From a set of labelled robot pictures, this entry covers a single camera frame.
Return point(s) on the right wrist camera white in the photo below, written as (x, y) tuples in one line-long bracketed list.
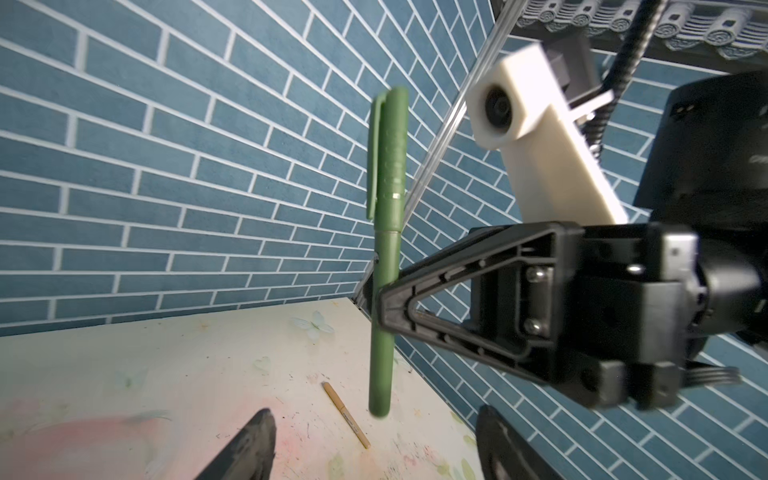
[(519, 109)]

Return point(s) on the green pen cap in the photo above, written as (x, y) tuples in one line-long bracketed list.
[(386, 159)]

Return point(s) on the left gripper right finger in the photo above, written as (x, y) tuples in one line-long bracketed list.
[(505, 454)]

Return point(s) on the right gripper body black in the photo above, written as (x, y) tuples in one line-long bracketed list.
[(647, 297)]

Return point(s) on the tan pen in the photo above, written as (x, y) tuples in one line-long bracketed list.
[(343, 410)]

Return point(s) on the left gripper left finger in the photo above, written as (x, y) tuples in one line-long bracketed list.
[(249, 455)]

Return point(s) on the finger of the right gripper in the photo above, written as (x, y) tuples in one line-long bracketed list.
[(520, 278)]

